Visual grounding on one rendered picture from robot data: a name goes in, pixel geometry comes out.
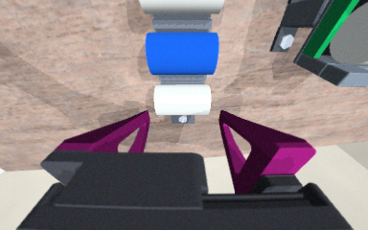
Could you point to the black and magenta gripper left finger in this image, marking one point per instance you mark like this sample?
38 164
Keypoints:
108 138

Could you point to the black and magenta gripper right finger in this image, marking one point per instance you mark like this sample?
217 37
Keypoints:
272 151

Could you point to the blue cylinder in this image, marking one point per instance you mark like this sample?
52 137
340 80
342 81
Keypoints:
182 53

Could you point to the white cylinder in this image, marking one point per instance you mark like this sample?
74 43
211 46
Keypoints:
181 6
182 99
350 43

